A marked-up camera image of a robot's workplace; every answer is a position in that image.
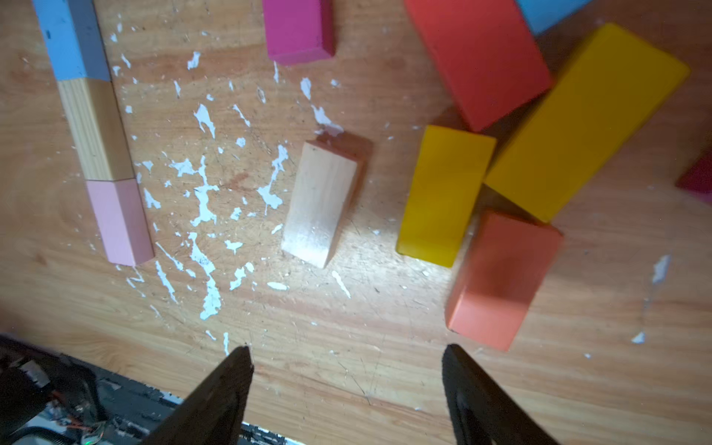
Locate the pink block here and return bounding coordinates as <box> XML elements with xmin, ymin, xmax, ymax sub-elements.
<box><xmin>86</xmin><ymin>178</ymin><xmax>155</xmax><ymax>266</ymax></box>

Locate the yellow block lower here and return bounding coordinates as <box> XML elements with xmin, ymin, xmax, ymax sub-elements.
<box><xmin>396</xmin><ymin>125</ymin><xmax>497</xmax><ymax>268</ymax></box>

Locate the natural wood block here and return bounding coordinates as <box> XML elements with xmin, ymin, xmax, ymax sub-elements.
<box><xmin>57</xmin><ymin>78</ymin><xmax>135</xmax><ymax>181</ymax></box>
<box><xmin>282</xmin><ymin>140</ymin><xmax>360</xmax><ymax>268</ymax></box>

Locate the yellow block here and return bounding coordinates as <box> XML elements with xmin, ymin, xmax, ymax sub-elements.
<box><xmin>484</xmin><ymin>23</ymin><xmax>691</xmax><ymax>223</ymax></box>
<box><xmin>396</xmin><ymin>125</ymin><xmax>497</xmax><ymax>268</ymax></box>

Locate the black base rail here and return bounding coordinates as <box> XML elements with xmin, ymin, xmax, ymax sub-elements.
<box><xmin>1</xmin><ymin>336</ymin><xmax>290</xmax><ymax>444</ymax></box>

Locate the red block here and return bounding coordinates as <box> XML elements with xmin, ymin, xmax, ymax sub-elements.
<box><xmin>404</xmin><ymin>0</ymin><xmax>554</xmax><ymax>132</ymax></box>

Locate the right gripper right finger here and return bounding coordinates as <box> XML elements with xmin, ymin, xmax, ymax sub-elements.
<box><xmin>442</xmin><ymin>344</ymin><xmax>556</xmax><ymax>445</ymax></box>

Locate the yellow block upper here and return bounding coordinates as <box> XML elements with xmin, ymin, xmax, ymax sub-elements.
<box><xmin>484</xmin><ymin>23</ymin><xmax>691</xmax><ymax>223</ymax></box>

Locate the magenta block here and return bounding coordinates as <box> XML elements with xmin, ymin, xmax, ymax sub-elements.
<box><xmin>263</xmin><ymin>0</ymin><xmax>336</xmax><ymax>66</ymax></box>
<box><xmin>675</xmin><ymin>149</ymin><xmax>712</xmax><ymax>204</ymax></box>

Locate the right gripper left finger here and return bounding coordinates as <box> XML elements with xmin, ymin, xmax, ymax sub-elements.
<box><xmin>142</xmin><ymin>346</ymin><xmax>254</xmax><ymax>444</ymax></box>

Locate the light blue block upper right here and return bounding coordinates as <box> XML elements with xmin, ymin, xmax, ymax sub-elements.
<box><xmin>515</xmin><ymin>0</ymin><xmax>591</xmax><ymax>36</ymax></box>

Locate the orange block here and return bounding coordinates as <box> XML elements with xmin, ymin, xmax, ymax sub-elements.
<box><xmin>445</xmin><ymin>211</ymin><xmax>564</xmax><ymax>352</ymax></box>

